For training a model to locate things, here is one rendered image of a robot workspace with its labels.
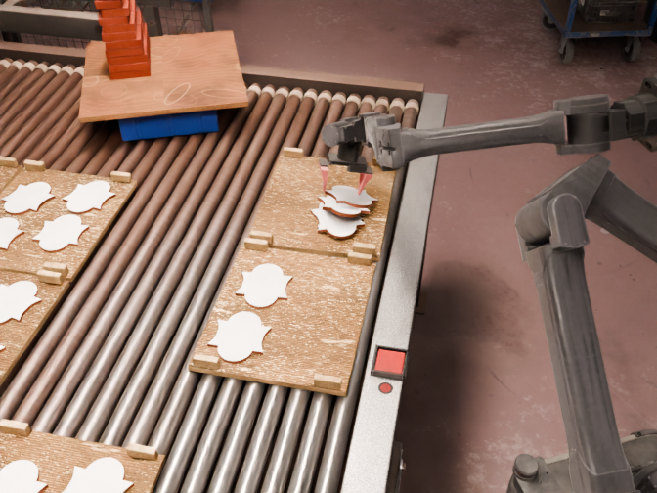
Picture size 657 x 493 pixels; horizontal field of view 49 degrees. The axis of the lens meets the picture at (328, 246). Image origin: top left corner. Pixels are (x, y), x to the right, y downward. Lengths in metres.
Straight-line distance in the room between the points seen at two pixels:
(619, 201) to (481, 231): 2.44
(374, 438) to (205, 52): 1.52
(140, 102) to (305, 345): 1.02
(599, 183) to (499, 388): 1.88
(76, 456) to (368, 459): 0.57
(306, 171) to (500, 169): 1.88
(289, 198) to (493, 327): 1.27
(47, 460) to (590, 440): 1.02
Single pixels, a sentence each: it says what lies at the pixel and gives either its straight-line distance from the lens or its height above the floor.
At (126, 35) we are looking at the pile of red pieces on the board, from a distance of 2.40.
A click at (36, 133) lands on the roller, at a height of 0.92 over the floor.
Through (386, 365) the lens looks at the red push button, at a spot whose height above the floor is 0.93.
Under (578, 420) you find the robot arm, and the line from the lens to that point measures 0.96.
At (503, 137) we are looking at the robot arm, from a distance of 1.42.
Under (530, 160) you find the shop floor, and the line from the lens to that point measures 3.96.
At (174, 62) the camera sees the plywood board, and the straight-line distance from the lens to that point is 2.52.
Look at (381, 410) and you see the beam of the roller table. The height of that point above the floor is 0.92.
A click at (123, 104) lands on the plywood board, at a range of 2.32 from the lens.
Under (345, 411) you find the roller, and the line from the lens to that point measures 1.54.
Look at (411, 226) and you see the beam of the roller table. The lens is 1.97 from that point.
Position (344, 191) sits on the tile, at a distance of 2.00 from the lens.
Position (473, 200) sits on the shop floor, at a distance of 3.61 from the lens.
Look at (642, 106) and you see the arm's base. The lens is 1.48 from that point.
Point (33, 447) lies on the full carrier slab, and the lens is 1.58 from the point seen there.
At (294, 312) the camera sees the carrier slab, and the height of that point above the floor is 0.94.
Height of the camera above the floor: 2.17
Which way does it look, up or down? 41 degrees down
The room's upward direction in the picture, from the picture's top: straight up
